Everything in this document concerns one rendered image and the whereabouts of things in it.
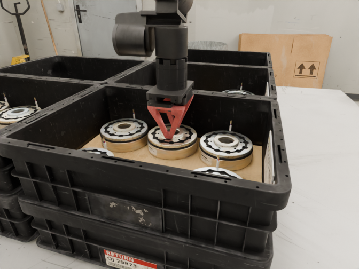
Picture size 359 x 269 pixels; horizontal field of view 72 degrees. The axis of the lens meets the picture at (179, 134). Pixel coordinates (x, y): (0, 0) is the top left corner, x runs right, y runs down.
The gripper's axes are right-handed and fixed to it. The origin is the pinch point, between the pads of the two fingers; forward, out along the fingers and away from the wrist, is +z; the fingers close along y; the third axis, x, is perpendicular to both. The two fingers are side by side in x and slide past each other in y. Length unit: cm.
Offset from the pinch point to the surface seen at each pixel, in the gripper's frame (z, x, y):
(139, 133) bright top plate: 0.9, -6.6, 1.9
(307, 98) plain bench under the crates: 17, 43, -83
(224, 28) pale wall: 2, -23, -304
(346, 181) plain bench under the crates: 16.8, 41.3, -16.5
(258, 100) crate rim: -5.9, 16.4, -6.2
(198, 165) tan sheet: 4.1, 6.8, 5.2
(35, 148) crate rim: -5.8, -12.2, 21.6
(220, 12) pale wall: -17, -29, -304
